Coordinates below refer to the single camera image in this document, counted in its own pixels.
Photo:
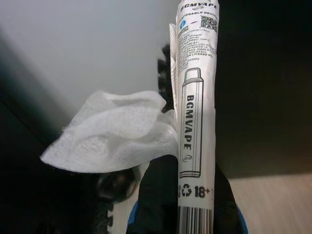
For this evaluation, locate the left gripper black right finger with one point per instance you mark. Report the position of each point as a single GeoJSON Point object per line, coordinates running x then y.
{"type": "Point", "coordinates": [226, 209]}

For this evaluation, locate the white vape packaging wrapper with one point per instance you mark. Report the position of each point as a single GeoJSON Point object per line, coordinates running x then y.
{"type": "Point", "coordinates": [195, 122]}

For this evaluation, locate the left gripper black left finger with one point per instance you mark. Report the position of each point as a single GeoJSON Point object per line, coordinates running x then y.
{"type": "Point", "coordinates": [158, 190]}

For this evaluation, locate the white tissue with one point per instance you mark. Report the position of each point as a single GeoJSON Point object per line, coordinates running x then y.
{"type": "Point", "coordinates": [109, 136]}

